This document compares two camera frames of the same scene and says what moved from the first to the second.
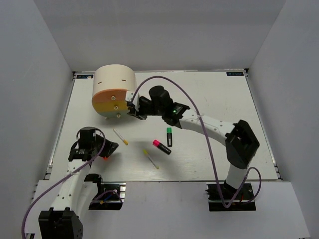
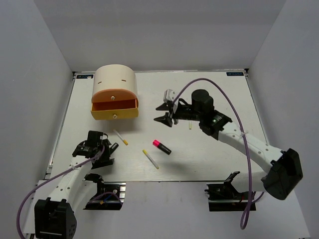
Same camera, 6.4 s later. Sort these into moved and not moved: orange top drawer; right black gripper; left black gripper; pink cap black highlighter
Moved: right black gripper; left black gripper
Not moved: pink cap black highlighter; orange top drawer
